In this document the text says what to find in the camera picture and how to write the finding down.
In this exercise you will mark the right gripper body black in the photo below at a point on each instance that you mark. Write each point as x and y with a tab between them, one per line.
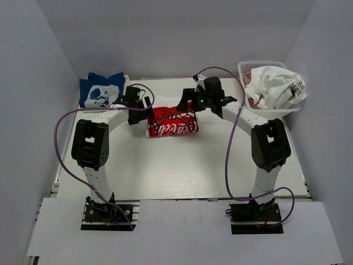
191	100

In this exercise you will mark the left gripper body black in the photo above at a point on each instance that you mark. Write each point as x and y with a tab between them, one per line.
140	111

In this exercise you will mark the pink t shirt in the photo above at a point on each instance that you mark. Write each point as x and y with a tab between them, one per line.
246	79

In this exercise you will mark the white t shirt red print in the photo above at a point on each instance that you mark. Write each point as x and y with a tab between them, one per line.
168	121

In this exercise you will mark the white t shirt black lettering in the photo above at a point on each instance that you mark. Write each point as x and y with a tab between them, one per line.
273	87

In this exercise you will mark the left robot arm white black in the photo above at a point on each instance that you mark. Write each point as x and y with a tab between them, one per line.
90	147

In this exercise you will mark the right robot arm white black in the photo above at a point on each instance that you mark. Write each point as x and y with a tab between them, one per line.
270	147

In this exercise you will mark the folded white t shirt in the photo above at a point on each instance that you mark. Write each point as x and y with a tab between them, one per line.
125	80

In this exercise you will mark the folded blue t shirt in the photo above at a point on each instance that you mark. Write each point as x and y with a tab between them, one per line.
100	89

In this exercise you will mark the white plastic basket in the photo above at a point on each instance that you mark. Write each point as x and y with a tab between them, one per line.
245	66

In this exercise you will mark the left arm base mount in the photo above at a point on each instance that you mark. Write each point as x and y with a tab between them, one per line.
102	217

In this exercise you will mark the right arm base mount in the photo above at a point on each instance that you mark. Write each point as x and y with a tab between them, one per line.
245	222

